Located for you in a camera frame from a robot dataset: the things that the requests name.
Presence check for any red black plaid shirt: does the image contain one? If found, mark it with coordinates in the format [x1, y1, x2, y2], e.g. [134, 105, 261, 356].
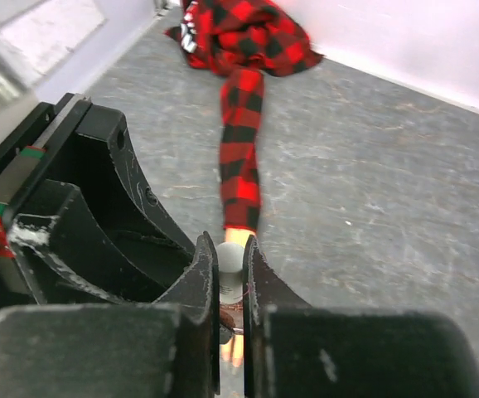
[166, 0, 322, 231]

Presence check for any mannequin hand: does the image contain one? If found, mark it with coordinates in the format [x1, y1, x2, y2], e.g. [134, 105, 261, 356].
[216, 228, 255, 371]

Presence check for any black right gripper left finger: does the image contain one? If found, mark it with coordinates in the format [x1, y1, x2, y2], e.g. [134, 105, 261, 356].
[0, 233, 220, 397]

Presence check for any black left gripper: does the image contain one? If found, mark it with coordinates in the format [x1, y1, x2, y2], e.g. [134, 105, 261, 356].
[0, 93, 197, 316]

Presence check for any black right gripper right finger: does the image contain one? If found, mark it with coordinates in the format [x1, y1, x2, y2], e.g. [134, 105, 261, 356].
[243, 238, 479, 398]

